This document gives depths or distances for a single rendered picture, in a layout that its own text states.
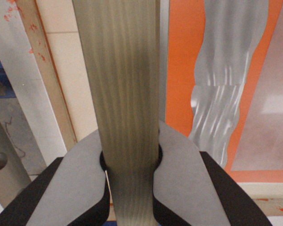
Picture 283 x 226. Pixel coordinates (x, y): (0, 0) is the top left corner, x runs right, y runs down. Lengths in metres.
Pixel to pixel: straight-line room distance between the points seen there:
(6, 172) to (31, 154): 1.61
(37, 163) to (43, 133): 1.69
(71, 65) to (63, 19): 0.05
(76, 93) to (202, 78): 0.18
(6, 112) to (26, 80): 1.49
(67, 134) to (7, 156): 0.08
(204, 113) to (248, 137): 0.10
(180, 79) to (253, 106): 0.12
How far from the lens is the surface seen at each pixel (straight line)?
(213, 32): 0.22
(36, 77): 0.21
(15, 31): 0.21
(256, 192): 0.43
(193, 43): 0.22
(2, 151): 0.27
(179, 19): 0.21
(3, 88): 0.34
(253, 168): 0.37
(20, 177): 0.30
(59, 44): 0.23
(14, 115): 1.69
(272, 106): 0.30
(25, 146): 1.84
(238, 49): 0.24
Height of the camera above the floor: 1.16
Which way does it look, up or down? 63 degrees down
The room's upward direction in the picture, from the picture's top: 179 degrees clockwise
